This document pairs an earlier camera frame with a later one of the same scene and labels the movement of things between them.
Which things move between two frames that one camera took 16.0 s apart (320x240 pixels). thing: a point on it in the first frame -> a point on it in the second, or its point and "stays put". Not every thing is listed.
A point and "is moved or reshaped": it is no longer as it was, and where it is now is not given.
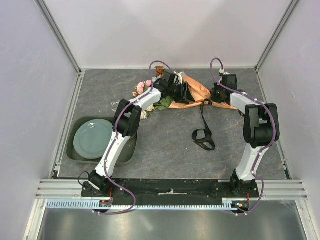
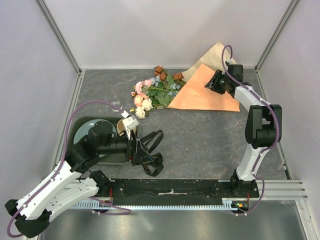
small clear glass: [114, 104] stays put
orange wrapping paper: [201, 95] is moved or reshaped
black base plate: [171, 192] stays put
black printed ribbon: [203, 137] -> [159, 160]
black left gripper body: [178, 94] -> [135, 152]
